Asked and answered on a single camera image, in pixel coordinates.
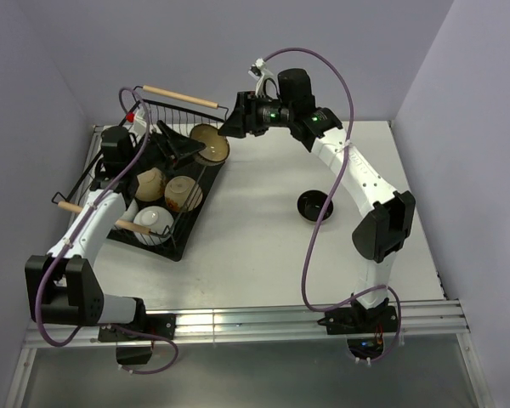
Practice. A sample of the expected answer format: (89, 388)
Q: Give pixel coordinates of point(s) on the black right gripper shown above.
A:
(244, 118)

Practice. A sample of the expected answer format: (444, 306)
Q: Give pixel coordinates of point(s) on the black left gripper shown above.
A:
(175, 148)

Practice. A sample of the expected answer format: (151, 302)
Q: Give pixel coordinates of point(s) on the tan bowl dark rim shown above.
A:
(217, 148)

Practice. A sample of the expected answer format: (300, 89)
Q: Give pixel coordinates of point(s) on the cream bowl brown base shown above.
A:
(183, 193)

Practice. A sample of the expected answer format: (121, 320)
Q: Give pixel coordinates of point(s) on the white ceramic bowl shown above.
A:
(159, 220)

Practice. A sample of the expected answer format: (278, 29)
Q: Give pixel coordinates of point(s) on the pale blue white bowl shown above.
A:
(131, 212)

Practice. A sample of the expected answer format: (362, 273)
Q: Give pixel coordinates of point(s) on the beige bowl black inside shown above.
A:
(310, 203)

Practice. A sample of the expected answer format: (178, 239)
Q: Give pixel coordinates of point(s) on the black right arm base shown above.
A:
(355, 320)

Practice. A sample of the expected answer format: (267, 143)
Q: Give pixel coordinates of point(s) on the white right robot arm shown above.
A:
(286, 100)

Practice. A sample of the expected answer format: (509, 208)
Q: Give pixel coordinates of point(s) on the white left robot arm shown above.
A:
(61, 285)

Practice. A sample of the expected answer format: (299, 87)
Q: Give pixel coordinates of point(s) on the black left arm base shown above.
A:
(135, 344)

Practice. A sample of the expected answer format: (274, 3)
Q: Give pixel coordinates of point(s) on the black plastic drip tray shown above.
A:
(183, 220)

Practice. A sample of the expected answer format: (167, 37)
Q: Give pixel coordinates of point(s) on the black wire dish rack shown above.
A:
(174, 176)

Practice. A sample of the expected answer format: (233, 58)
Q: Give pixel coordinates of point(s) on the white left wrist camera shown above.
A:
(136, 122)

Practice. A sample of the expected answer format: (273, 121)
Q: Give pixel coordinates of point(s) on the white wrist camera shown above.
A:
(261, 74)
(136, 122)

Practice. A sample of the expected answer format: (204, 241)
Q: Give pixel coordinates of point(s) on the wooden rack handle far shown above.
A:
(180, 97)

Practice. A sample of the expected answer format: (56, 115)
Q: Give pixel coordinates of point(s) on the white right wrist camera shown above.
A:
(261, 74)

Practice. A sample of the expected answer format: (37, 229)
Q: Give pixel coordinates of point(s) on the aluminium mounting rail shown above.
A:
(295, 323)

